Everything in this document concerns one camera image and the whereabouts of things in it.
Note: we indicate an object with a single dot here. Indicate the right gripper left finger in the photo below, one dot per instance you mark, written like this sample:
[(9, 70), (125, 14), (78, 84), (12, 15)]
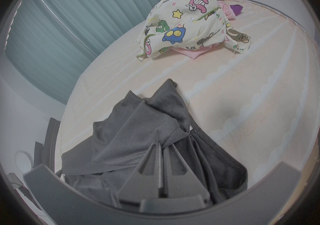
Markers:
[(147, 181)]

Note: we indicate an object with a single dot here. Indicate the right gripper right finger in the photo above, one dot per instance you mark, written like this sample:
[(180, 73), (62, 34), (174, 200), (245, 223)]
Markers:
[(192, 184)]

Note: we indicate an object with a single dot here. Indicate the white round mirror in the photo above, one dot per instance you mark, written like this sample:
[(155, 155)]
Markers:
[(23, 161)]

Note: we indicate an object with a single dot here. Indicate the purple garment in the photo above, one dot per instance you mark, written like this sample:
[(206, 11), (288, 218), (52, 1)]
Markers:
[(237, 9)]

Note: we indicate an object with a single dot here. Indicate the blue-green curtain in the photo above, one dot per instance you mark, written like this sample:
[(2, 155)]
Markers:
[(105, 1), (37, 56)]

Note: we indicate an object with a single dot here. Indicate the white printed pyjama top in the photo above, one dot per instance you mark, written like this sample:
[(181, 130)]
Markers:
[(180, 26)]

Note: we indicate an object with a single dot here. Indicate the black chest of drawers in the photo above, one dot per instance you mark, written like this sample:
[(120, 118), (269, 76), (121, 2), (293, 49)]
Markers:
[(52, 141)]

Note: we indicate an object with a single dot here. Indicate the dark grey desk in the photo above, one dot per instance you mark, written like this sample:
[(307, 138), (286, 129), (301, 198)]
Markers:
[(39, 152)]

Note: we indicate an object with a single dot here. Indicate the bed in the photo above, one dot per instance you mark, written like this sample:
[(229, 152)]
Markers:
[(262, 81)]

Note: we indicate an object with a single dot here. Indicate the pink garment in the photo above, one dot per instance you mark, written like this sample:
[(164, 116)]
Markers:
[(192, 53)]

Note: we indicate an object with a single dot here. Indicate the black T-shirt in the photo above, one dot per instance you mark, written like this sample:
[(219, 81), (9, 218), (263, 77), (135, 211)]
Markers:
[(137, 131)]

